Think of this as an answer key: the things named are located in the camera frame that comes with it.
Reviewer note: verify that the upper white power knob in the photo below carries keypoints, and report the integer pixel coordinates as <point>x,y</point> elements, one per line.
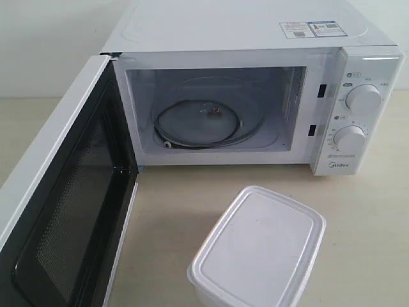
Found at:
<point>364,99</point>

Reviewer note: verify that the white Midea microwave body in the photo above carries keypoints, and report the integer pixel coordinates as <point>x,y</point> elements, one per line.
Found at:
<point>303,81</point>

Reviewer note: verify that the lower white timer knob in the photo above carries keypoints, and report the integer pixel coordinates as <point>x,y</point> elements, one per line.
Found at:
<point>350,138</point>

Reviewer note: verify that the white microwave door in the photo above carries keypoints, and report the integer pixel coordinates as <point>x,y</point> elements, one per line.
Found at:
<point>65,206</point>

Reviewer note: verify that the white plastic food container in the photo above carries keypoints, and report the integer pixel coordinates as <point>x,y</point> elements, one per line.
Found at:
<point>260,252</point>

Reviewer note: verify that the blue white info sticker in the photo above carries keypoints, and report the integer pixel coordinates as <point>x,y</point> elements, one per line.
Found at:
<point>312,29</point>

